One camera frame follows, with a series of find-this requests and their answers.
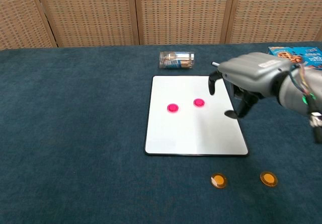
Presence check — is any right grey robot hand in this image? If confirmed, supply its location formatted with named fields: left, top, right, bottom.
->
left=207, top=52, right=290, bottom=119

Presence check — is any clear plastic snack jar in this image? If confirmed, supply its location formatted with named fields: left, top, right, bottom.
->
left=159, top=51, right=195, bottom=70

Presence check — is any woven wooden folding screen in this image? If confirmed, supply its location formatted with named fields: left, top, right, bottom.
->
left=0, top=0, right=322, bottom=50

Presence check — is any yellow round magnet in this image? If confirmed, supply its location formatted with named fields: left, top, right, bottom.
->
left=260, top=171, right=278, bottom=188
left=210, top=173, right=228, bottom=190

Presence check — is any white magnetic whiteboard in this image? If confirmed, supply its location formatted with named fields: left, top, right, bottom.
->
left=144, top=75, right=250, bottom=158

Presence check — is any blue chocolate chip cookie box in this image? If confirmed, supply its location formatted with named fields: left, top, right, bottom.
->
left=268, top=46, right=322, bottom=71

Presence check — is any dark blue table cloth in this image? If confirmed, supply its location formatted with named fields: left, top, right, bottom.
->
left=0, top=41, right=322, bottom=224

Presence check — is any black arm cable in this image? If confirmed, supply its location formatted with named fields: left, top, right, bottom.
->
left=307, top=98, right=322, bottom=144

